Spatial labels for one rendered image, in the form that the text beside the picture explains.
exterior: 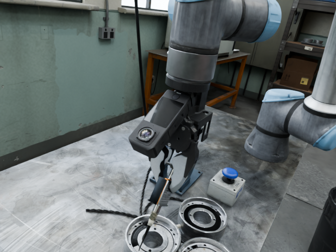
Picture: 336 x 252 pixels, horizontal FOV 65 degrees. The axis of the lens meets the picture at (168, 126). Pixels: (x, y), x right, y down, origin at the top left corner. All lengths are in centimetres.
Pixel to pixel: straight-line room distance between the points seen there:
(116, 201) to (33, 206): 18
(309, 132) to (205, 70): 53
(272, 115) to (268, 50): 337
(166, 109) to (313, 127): 54
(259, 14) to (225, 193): 42
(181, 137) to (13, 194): 43
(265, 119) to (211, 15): 60
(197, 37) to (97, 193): 45
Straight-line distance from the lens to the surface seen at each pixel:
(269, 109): 91
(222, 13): 39
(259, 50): 428
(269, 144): 94
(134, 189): 69
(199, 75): 39
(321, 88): 82
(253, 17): 44
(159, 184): 48
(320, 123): 84
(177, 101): 41
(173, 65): 39
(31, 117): 219
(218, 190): 69
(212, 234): 57
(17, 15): 199
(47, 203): 66
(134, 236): 54
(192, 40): 38
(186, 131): 41
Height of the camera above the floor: 123
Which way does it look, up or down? 25 degrees down
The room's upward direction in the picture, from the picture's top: 9 degrees clockwise
